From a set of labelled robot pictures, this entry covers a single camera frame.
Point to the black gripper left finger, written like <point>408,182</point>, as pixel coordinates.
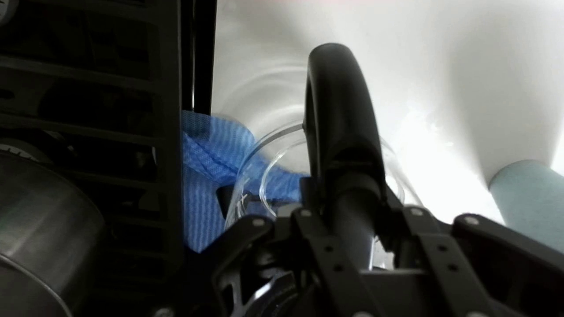
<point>286,268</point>

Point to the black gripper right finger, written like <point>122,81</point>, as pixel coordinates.
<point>478,266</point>

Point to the steel saucepan near coffee maker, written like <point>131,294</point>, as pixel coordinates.
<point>50,233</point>

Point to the light blue plastic cup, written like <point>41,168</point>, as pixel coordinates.
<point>531,199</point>

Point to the blue dish cloth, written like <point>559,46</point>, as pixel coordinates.
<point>230,173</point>

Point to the stainless black gas stove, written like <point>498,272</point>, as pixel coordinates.
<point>96,92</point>

